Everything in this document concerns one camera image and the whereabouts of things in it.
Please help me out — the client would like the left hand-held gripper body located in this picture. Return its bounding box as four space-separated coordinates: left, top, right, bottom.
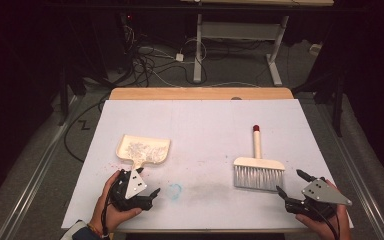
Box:
109 168 155 213

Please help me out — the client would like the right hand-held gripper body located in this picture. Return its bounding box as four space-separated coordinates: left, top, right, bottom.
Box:
284 178 353 223

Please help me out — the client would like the pile of white paper scraps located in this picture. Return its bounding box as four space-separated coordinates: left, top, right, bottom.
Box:
124 141 167 163

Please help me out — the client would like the cream plastic dustpan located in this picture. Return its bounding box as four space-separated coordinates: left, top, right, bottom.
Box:
115 133 172 171

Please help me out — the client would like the white brush with red cap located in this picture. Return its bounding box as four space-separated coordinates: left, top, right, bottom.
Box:
232 124 286 193

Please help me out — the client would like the person's right hand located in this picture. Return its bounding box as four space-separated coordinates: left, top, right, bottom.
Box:
295 203 352 240

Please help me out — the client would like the person's left hand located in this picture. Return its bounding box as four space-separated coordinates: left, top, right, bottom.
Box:
89 170 144 235

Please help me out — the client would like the black metal stand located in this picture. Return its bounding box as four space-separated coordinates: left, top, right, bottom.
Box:
292 64 347 138
57 63 88 127

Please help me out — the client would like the white table cover sheet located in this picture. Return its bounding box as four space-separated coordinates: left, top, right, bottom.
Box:
61 99 354 232

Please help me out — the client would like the wooden table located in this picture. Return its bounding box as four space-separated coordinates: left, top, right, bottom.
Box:
108 87 295 101

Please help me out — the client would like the white power strip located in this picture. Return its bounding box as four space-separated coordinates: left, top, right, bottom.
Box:
309 42 324 57

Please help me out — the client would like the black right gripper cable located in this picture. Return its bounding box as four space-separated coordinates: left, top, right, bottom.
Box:
308 202 342 240

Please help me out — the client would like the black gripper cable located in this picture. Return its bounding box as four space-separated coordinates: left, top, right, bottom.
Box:
99 184 115 238
308 202 342 240

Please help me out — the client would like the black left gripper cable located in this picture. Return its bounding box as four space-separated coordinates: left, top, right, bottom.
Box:
99 184 115 238

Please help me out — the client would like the metal floor rail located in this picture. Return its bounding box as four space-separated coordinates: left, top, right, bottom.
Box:
326 133 384 240
0 94 82 240

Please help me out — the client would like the long black floor cable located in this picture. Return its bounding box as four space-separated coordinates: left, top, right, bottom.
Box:
62 94 112 164

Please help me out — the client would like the bundle of black floor cables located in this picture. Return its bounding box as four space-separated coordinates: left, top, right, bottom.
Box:
121 13 209 88

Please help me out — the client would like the thin white floor cable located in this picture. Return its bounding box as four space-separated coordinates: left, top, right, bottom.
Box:
146 68 262 90

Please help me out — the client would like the desk with white frame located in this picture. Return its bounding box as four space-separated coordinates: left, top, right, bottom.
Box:
179 0 335 87

